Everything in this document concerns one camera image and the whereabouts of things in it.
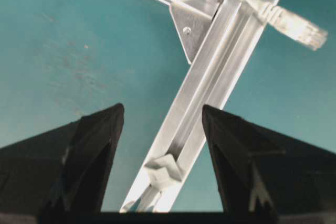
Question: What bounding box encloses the white ethernet cable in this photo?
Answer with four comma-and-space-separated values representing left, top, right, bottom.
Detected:
223, 0, 329, 51

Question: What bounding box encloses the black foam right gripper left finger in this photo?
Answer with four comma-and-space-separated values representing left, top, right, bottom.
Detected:
1, 103, 124, 223

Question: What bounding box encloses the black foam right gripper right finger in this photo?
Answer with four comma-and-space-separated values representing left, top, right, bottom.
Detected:
202, 105, 335, 223

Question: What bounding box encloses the aluminium extrusion frame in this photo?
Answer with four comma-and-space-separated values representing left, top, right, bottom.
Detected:
120, 0, 279, 213

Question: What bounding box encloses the silver corner bracket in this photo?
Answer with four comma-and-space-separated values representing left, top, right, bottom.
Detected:
169, 2, 212, 65

